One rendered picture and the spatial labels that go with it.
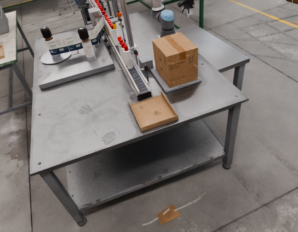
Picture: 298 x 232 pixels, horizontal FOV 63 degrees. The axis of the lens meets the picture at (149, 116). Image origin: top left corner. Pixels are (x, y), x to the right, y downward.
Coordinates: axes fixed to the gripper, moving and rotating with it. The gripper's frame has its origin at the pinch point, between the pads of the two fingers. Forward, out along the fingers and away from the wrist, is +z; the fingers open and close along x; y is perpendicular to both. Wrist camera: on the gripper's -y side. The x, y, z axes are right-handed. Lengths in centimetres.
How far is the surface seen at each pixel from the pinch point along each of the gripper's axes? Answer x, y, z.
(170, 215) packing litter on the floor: -153, -78, 87
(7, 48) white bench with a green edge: 87, -190, 47
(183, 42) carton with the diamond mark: -75, -40, -20
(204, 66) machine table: -76, -18, 7
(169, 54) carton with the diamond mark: -85, -57, -19
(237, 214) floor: -173, -29, 81
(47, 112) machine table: -69, -149, 21
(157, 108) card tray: -106, -73, 9
